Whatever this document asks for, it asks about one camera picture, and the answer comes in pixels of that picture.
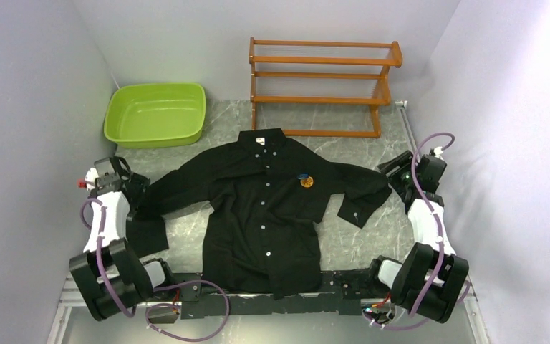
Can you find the black button shirt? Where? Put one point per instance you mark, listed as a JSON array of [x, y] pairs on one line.
[[261, 236]]

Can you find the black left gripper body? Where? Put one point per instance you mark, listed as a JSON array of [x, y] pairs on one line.
[[139, 185]]

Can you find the orange wooden shoe rack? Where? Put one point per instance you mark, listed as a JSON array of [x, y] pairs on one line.
[[323, 73]]

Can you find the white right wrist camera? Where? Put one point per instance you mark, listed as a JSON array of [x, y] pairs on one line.
[[437, 152]]

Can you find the green plastic basin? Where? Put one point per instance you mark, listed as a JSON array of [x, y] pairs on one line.
[[156, 115]]

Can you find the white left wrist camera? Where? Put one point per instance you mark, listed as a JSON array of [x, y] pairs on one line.
[[107, 175]]

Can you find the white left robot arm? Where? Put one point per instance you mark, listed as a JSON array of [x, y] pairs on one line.
[[109, 273]]

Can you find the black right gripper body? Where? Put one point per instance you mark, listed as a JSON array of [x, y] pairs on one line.
[[402, 176]]

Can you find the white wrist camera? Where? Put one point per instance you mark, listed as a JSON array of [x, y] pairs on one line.
[[107, 175], [437, 152]]

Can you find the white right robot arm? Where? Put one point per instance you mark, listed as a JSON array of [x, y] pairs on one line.
[[432, 276]]

